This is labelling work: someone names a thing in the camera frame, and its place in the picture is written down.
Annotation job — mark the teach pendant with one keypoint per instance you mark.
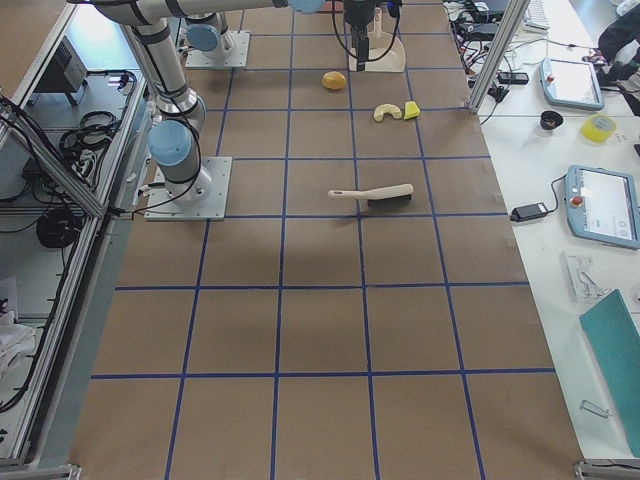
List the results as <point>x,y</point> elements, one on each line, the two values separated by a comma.
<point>601,205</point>
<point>571,84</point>

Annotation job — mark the near teach pendant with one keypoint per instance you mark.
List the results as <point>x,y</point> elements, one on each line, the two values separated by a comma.
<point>601,205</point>

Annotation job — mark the grey control box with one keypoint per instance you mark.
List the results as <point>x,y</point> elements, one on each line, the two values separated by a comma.
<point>65,74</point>

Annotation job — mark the beige hand brush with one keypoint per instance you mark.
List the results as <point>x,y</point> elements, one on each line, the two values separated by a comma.
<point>377,197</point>

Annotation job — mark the aluminium frame post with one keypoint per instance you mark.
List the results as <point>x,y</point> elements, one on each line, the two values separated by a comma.
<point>508,26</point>

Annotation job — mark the far teach pendant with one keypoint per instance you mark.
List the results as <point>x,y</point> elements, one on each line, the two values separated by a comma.
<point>571,84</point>

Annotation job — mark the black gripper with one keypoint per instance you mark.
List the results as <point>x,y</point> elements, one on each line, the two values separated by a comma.
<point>357,15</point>

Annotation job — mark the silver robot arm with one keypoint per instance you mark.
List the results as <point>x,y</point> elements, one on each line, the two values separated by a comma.
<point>147,22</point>
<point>210,34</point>

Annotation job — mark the teal board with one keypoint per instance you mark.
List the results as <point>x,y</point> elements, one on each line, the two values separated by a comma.
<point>614,340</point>

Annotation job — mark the black power adapter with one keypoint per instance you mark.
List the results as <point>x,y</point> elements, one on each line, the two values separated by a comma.
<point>529,212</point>

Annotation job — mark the clear plastic packet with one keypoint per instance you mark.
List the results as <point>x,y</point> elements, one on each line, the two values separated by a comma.
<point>583,288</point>

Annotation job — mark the yellow tape roll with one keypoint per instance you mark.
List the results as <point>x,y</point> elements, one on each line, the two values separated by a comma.
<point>598,128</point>

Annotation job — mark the beige plastic dustpan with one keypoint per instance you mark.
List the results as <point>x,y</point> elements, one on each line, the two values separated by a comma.
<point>386,51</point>

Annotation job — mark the yellow sponge wedge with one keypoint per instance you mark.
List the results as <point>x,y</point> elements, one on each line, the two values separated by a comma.
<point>411,110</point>

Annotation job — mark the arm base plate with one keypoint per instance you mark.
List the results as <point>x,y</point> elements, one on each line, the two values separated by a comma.
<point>237,58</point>
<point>207,199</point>

